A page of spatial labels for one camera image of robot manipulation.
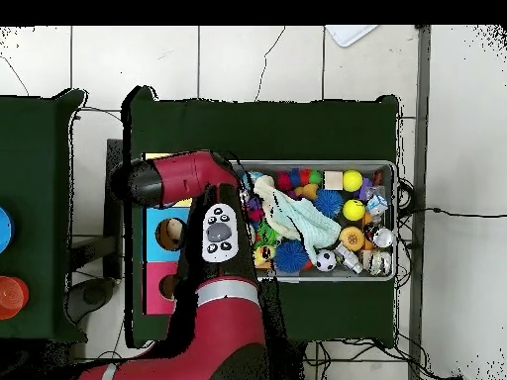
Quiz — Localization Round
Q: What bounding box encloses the dark green side table cloth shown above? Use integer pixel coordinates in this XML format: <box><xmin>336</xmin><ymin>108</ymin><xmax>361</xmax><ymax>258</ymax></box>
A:
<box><xmin>0</xmin><ymin>88</ymin><xmax>89</xmax><ymax>344</ymax></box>

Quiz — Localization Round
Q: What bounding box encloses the red plastic cup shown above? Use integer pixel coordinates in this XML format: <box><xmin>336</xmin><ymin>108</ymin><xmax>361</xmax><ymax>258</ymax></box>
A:
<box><xmin>0</xmin><ymin>275</ymin><xmax>31</xmax><ymax>321</ymax></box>

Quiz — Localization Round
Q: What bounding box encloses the silver can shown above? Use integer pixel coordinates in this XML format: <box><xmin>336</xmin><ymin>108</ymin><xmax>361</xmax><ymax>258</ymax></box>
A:
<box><xmin>371</xmin><ymin>227</ymin><xmax>394</xmax><ymax>249</ymax></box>

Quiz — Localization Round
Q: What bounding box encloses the thin black cable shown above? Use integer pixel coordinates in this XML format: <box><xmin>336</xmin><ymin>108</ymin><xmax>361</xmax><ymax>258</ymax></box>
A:
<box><xmin>396</xmin><ymin>206</ymin><xmax>507</xmax><ymax>219</ymax></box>

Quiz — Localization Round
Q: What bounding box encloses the plain wooden block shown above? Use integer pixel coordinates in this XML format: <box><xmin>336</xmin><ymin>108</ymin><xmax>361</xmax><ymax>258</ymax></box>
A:
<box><xmin>322</xmin><ymin>170</ymin><xmax>345</xmax><ymax>190</ymax></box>

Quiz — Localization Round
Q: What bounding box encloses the yellow smiley ball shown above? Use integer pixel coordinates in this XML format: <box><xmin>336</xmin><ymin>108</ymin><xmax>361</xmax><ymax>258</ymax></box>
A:
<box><xmin>343</xmin><ymin>198</ymin><xmax>366</xmax><ymax>223</ymax></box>

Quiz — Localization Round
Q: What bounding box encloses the shallow clear mesh bin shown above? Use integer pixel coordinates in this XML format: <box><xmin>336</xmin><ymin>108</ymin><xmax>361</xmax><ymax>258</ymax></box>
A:
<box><xmin>232</xmin><ymin>158</ymin><xmax>398</xmax><ymax>283</ymax></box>

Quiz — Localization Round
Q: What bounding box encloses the plain yellow ball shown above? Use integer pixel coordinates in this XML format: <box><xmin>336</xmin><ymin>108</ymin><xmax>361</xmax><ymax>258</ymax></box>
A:
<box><xmin>343</xmin><ymin>168</ymin><xmax>364</xmax><ymax>193</ymax></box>

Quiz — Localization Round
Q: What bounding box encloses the wooden box with three holes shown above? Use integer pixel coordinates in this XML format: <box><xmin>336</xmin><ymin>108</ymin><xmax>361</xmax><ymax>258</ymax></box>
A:
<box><xmin>141</xmin><ymin>151</ymin><xmax>192</xmax><ymax>317</ymax></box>

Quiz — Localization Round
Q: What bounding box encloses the blue spiky ball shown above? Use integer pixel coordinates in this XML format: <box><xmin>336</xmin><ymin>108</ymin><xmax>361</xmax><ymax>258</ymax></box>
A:
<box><xmin>273</xmin><ymin>238</ymin><xmax>310</xmax><ymax>274</ymax></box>
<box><xmin>312</xmin><ymin>188</ymin><xmax>345</xmax><ymax>218</ymax></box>

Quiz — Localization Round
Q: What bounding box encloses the small soccer ball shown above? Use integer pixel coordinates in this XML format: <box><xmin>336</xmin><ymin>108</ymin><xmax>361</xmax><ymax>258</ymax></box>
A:
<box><xmin>315</xmin><ymin>248</ymin><xmax>338</xmax><ymax>273</ymax></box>

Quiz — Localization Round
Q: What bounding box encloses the mint green knit cloth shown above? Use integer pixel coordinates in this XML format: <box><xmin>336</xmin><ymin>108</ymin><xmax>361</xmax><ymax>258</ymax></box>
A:
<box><xmin>272</xmin><ymin>189</ymin><xmax>342</xmax><ymax>264</ymax></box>

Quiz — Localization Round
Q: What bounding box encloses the yellow duck plush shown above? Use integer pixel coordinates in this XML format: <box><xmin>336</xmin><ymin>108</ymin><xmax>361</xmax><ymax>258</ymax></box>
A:
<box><xmin>253</xmin><ymin>244</ymin><xmax>277</xmax><ymax>269</ymax></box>

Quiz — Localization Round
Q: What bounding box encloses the cream knit cloth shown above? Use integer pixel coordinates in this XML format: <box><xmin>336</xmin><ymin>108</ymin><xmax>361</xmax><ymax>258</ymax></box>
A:
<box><xmin>253</xmin><ymin>174</ymin><xmax>308</xmax><ymax>242</ymax></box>

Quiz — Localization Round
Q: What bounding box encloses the white flat tray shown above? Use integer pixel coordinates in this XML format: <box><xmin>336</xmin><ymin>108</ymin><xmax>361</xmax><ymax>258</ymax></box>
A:
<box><xmin>324</xmin><ymin>25</ymin><xmax>379</xmax><ymax>48</ymax></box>

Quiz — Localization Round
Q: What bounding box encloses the blue plastic cup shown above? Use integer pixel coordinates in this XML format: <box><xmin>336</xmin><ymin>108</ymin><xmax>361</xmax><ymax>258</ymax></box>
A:
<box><xmin>0</xmin><ymin>206</ymin><xmax>16</xmax><ymax>254</ymax></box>

